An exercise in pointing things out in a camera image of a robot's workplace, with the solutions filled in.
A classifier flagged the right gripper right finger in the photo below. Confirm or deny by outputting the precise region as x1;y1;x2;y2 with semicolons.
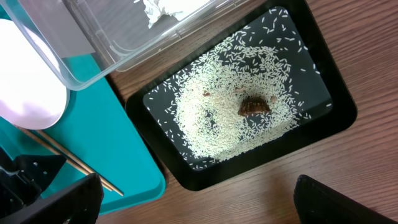
294;175;395;224

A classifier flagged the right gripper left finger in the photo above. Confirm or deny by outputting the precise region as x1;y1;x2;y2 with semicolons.
1;174;104;224

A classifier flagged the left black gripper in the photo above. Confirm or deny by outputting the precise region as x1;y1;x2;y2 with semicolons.
1;148;66;218

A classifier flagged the wooden chopstick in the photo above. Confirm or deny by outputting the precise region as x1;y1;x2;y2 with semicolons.
14;126;91;175
36;130;124;196

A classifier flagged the large white round plate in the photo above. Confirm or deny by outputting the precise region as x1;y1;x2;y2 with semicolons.
1;19;70;130

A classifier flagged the dark brown food lump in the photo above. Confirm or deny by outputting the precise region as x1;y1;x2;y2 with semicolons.
238;96;271;116

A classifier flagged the white rice pile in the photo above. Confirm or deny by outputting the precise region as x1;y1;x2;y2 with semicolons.
149;9;309;162

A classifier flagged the white tissue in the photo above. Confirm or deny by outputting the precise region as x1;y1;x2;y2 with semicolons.
133;0;211;29

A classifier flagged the black rectangular tray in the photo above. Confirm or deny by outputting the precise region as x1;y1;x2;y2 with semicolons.
125;0;358;191

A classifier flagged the clear plastic bin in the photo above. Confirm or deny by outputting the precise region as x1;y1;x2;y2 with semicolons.
1;0;243;90

